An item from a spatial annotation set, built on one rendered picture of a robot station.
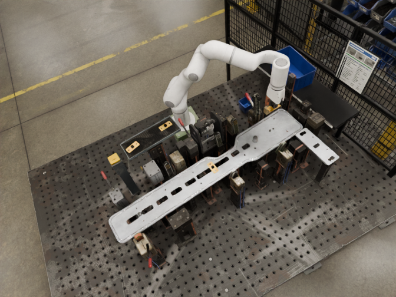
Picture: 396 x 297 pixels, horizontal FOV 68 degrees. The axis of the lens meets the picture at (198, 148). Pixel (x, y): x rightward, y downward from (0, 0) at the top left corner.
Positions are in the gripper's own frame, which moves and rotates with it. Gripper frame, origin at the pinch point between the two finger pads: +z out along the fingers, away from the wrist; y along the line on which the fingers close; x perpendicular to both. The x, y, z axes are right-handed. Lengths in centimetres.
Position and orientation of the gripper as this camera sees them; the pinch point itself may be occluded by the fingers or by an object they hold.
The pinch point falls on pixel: (274, 104)
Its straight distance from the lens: 182.3
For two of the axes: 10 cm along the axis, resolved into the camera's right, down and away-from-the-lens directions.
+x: 8.3, -5.1, 2.3
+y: 5.5, 6.7, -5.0
